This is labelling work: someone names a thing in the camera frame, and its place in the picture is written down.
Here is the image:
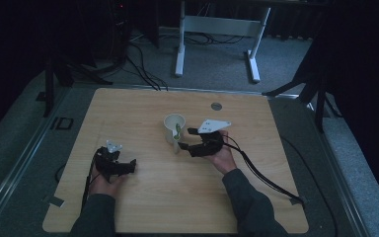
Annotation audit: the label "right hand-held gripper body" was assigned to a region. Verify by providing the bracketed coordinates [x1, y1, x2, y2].
[190, 118, 233, 158]

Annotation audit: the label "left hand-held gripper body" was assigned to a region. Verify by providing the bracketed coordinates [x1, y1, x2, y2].
[93, 139, 128, 184]

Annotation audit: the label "white cup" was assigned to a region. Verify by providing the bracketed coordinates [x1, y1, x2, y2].
[163, 113, 188, 155]

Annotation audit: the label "person's right hand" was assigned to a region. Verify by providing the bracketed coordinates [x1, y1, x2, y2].
[205, 129, 239, 176]

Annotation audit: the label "person's left hand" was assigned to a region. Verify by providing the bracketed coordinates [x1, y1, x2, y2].
[88, 165, 128, 199]

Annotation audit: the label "grey tape piece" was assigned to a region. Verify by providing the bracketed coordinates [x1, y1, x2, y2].
[43, 195, 66, 208]

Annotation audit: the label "black tripod stand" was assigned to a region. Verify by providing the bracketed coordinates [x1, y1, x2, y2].
[35, 48, 114, 119]
[262, 48, 343, 133]

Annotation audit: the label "black computer tower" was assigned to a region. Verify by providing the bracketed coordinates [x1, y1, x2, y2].
[107, 0, 133, 62]

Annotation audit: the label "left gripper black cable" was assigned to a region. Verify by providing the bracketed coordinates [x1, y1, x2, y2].
[80, 155, 102, 215]

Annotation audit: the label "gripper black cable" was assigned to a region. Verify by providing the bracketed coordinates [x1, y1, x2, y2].
[80, 155, 102, 215]
[224, 133, 306, 207]

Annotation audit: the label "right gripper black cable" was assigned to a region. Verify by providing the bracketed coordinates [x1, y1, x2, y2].
[224, 133, 306, 207]

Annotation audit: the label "black floor cables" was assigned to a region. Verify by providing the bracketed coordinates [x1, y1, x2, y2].
[123, 41, 170, 92]

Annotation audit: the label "metal floor rail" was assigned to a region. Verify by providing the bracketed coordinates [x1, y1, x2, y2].
[304, 101, 371, 237]
[0, 86, 72, 231]

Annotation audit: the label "cables under desk frame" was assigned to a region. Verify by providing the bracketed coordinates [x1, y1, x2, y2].
[159, 31, 246, 46]

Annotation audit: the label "white desk frame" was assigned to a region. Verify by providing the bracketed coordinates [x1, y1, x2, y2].
[174, 0, 272, 84]

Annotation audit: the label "long black floor cable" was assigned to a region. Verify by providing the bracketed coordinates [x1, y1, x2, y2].
[278, 133, 340, 237]

